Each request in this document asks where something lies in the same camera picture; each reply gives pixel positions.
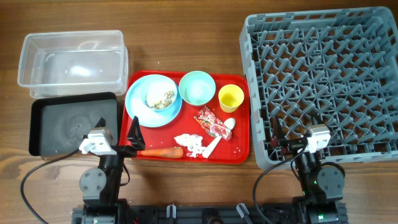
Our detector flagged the mint green bowl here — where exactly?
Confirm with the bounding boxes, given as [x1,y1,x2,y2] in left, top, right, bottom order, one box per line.
[178,71,216,106]

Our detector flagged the grey dishwasher rack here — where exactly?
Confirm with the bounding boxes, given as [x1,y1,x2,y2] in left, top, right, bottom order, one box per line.
[239,7,397,169]

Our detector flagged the white plastic spoon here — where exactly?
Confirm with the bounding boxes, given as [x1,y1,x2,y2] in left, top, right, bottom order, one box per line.
[202,118,236,159]

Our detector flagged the yellow plastic cup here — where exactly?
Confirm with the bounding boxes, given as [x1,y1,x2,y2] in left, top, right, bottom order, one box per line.
[218,84,244,113]

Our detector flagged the white tissue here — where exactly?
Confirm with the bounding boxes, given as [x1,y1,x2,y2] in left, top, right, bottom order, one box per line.
[174,134,206,157]

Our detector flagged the black plastic tray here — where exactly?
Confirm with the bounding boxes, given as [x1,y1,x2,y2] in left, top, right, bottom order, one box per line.
[29,92,119,156]

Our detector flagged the rice and food scraps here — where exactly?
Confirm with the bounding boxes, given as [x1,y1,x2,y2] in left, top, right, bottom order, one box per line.
[146,90,175,110]

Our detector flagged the red snack wrapper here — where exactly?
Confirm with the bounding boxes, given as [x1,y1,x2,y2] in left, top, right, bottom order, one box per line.
[194,106,232,141]

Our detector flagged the orange carrot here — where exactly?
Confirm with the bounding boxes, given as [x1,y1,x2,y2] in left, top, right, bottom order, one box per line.
[141,147,183,159]

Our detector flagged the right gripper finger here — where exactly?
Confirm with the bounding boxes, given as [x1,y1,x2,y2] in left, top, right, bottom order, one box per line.
[310,111,325,126]
[271,116,285,156]

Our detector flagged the light blue plate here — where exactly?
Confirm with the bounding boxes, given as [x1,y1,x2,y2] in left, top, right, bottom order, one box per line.
[125,75,182,128]

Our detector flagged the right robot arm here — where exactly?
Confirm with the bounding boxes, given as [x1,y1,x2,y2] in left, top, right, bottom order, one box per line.
[271,113,348,223]

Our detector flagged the light blue small bowl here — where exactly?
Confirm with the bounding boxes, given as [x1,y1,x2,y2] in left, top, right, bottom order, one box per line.
[141,75,178,111]

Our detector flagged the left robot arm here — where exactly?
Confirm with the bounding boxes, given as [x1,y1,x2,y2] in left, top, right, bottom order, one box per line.
[72,116,146,224]

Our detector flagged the red serving tray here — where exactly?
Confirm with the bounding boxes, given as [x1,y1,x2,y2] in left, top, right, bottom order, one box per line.
[119,70,251,164]

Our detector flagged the clear plastic bin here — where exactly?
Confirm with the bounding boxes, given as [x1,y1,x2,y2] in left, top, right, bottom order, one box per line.
[17,30,129,98]

